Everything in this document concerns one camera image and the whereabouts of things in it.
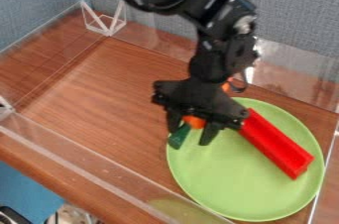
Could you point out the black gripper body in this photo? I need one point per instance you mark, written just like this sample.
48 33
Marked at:
200 99

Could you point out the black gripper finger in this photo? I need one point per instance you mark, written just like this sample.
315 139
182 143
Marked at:
210 132
174 119

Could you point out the orange toy carrot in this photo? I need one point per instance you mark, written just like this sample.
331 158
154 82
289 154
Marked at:
190 122

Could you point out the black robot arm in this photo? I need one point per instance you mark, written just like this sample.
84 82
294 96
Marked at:
224 53

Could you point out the green plate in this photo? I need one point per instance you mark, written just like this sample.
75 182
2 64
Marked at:
228 177

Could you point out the red plastic block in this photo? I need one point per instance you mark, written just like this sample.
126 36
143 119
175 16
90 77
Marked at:
287 155

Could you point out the clear acrylic corner bracket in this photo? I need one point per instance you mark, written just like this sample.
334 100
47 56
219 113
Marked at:
102 24

